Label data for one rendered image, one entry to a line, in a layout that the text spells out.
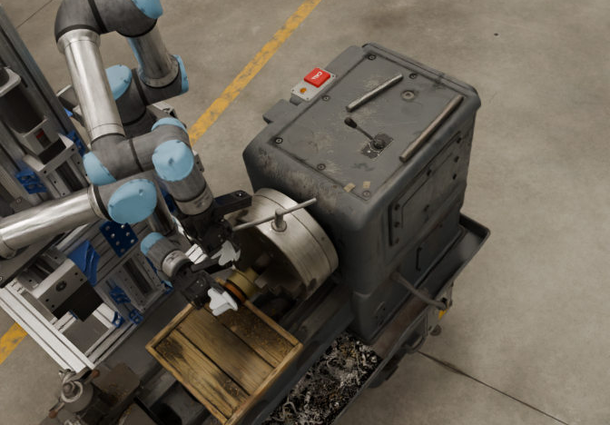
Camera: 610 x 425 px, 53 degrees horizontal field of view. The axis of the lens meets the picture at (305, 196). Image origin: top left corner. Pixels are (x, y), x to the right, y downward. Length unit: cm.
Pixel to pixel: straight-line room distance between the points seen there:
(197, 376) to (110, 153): 76
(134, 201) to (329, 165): 52
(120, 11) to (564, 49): 298
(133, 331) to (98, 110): 153
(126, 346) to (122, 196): 131
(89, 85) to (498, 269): 208
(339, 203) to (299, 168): 16
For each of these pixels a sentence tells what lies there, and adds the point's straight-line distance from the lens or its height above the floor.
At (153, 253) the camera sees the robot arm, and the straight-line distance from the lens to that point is 178.
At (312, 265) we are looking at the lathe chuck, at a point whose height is 114.
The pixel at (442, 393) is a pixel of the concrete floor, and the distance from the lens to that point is 267.
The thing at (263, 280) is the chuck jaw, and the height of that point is 110.
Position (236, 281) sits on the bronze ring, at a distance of 165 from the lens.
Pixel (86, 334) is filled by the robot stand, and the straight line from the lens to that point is 284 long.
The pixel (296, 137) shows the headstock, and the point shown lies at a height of 126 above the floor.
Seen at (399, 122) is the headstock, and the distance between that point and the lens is 174.
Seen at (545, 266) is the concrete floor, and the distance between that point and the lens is 299.
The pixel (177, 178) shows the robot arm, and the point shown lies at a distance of 122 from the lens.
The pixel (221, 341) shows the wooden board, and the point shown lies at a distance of 184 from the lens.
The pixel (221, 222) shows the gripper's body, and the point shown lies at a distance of 134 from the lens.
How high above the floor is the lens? 252
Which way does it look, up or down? 52 degrees down
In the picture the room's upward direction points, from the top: 12 degrees counter-clockwise
